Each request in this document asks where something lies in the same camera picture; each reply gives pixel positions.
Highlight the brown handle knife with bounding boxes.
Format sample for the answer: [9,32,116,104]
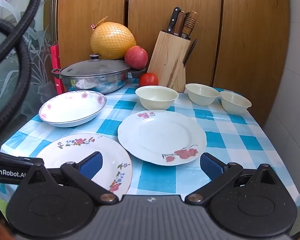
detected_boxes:
[174,11,187,37]

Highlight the red apple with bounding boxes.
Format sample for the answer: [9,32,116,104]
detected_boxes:
[124,45,149,70]

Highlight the wooden knife block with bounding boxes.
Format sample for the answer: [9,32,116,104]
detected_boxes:
[147,31,192,93]

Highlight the pomelo in yellow net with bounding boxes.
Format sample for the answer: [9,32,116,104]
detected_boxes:
[90,17,137,60]

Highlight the black handle knife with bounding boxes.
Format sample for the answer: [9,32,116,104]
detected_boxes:
[167,7,182,34]

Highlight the white plate red flowers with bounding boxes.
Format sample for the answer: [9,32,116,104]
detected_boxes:
[117,110,207,166]

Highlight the glass pot lid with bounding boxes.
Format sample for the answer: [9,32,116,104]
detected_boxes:
[59,54,132,77]

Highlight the small cream bowl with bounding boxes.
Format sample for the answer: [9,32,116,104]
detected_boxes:
[219,91,252,114]

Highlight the large cream bowl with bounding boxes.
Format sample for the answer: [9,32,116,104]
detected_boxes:
[135,85,179,110]

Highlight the medium cream bowl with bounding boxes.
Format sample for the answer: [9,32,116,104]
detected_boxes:
[185,83,220,106]

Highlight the blue white checked tablecloth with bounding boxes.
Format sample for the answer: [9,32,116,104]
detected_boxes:
[0,79,300,208]

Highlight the black braided cable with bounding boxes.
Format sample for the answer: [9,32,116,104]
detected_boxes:
[0,0,49,140]

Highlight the red tomato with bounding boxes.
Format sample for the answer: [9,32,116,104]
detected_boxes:
[139,73,159,87]

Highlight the wrapped wooden handle knife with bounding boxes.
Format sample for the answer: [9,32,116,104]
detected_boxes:
[181,11,198,40]

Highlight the frosted glass door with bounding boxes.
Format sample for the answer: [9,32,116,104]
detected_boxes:
[0,0,59,138]

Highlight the deep plate pink flowers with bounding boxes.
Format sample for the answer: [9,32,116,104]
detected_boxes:
[39,90,107,127]

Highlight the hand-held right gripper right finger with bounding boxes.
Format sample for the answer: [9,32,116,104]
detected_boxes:
[184,152,282,204]

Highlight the gold rim multicoloured floral plate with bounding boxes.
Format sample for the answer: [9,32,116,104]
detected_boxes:
[36,133,133,202]

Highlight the steel pot black handles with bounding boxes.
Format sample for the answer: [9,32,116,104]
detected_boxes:
[51,65,147,94]

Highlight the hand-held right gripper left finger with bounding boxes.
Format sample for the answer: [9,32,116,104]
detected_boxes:
[20,151,118,204]

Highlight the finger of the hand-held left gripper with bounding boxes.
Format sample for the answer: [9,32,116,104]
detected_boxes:
[0,151,44,167]

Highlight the wooden cabinet door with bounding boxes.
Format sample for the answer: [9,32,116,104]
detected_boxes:
[127,0,222,87]
[56,0,127,68]
[212,0,290,127]

